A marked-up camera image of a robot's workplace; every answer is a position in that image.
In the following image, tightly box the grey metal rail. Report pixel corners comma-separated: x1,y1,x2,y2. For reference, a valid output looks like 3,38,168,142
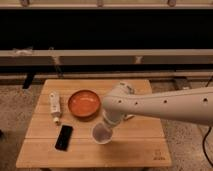
0,49,213,57

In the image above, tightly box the black cable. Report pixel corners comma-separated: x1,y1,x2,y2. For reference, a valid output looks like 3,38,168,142
201,126,213,168

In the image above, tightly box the wooden table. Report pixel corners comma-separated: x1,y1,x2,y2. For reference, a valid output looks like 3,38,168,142
16,79,171,169

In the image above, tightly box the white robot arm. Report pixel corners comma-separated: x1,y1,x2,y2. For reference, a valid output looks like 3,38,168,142
102,82,213,126

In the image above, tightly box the black smartphone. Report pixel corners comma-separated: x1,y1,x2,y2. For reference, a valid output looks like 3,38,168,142
55,125,73,151

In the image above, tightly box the white tube bottle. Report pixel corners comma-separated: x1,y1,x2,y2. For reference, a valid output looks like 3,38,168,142
49,92,62,125

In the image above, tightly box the orange ceramic bowl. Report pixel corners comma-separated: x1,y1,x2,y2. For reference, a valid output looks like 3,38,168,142
68,90,101,119

